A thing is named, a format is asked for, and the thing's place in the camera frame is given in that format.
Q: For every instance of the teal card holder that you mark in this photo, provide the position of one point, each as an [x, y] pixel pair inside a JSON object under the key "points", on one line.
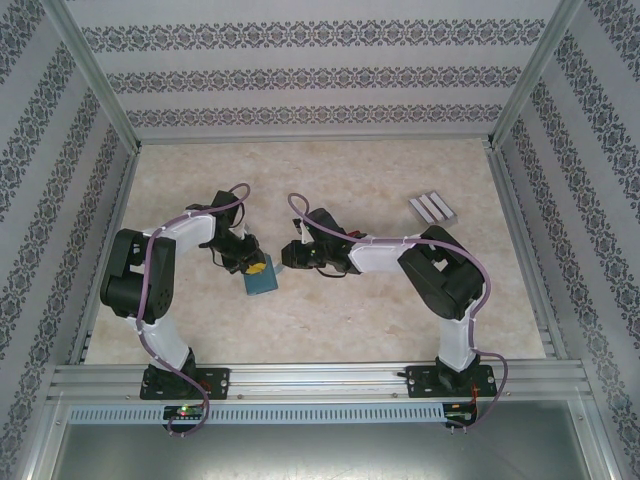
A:
{"points": [[260, 286]]}

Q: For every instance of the silver card stack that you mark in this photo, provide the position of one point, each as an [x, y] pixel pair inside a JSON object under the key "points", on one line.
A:
{"points": [[432, 207]]}

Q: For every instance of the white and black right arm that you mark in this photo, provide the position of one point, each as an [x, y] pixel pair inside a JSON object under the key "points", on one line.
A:
{"points": [[380, 257]]}

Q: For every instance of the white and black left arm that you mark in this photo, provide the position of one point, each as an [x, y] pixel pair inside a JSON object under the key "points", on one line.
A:
{"points": [[185, 237]]}

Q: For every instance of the black mounting plate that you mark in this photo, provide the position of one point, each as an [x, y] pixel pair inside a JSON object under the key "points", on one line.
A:
{"points": [[417, 382], [220, 382]]}

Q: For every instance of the small circuit board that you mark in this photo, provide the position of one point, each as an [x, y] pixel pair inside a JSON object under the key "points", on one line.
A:
{"points": [[457, 415], [185, 411]]}

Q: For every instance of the grey metal panel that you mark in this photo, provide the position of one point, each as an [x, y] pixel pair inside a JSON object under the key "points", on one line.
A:
{"points": [[320, 452]]}

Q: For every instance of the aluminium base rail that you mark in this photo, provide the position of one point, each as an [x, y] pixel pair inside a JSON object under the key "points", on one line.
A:
{"points": [[320, 382]]}

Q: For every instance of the aluminium frame post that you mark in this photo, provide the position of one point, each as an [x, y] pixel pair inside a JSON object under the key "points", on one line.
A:
{"points": [[535, 75], [95, 75]]}

